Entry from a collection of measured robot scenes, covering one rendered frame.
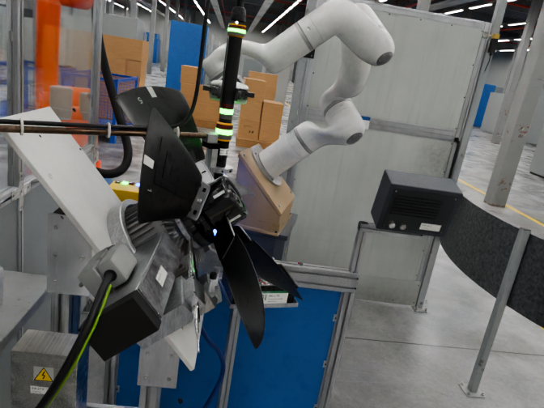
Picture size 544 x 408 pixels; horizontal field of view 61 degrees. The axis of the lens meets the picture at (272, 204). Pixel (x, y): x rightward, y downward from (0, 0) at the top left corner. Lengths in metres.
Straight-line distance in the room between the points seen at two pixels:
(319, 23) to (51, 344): 1.07
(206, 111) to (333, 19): 9.16
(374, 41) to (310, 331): 1.08
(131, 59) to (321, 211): 6.54
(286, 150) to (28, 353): 1.10
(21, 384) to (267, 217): 0.96
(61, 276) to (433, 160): 2.60
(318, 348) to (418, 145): 1.76
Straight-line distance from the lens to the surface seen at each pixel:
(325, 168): 3.12
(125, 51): 9.19
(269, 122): 8.79
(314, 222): 3.21
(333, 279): 1.76
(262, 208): 1.76
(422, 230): 1.75
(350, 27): 1.42
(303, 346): 1.91
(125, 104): 1.18
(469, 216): 3.01
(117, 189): 1.64
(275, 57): 1.39
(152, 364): 1.29
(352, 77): 1.61
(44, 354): 1.23
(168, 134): 0.95
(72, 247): 1.18
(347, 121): 1.73
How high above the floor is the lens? 1.55
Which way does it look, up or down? 17 degrees down
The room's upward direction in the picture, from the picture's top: 9 degrees clockwise
